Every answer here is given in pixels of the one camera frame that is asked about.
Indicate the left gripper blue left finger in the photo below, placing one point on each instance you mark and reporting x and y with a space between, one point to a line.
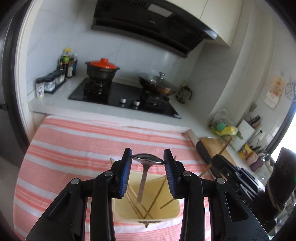
65 217

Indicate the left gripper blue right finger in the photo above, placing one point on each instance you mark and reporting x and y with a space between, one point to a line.
230 218

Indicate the wooden chopstick crossing spoon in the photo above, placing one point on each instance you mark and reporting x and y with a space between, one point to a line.
217 158

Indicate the large steel spoon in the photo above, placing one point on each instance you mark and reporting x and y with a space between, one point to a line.
147 161

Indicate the purple soap bottle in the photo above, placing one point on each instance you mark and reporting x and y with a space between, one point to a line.
257 165

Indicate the yellow seasoning box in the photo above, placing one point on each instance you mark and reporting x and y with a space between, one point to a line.
245 152

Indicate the black tray under board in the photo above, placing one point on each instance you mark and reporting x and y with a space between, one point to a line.
207 153

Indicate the white knife block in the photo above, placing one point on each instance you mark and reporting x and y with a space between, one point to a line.
246 132

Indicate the pink striped tablecloth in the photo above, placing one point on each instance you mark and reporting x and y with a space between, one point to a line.
65 148

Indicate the wooden cutting board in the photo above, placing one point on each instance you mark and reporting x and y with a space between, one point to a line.
213 146

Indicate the cream utensil holder box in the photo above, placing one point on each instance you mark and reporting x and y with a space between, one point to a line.
156 193

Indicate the yellow green bag pile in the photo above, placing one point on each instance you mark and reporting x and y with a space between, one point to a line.
223 126

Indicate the grey refrigerator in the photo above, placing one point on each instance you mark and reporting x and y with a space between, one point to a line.
14 141

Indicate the hanging paper calendar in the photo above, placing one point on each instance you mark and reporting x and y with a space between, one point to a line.
273 95

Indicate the dark glass kettle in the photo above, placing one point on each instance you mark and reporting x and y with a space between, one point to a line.
184 94

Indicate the spice jar rack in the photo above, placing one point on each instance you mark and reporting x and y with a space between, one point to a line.
49 83

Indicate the black gas stove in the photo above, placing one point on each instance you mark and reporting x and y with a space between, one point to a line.
122 96

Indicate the black pot red lid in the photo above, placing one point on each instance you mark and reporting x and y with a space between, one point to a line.
101 69

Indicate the black wok glass lid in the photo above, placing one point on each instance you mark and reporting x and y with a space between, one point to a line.
157 85

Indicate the sauce bottles group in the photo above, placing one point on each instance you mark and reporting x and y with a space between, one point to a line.
68 63

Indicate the white upper cabinets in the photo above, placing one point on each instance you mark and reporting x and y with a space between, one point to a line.
220 16

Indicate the black range hood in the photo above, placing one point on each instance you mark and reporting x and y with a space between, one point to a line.
160 23

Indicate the wire steamer rack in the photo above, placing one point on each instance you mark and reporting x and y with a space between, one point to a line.
290 90

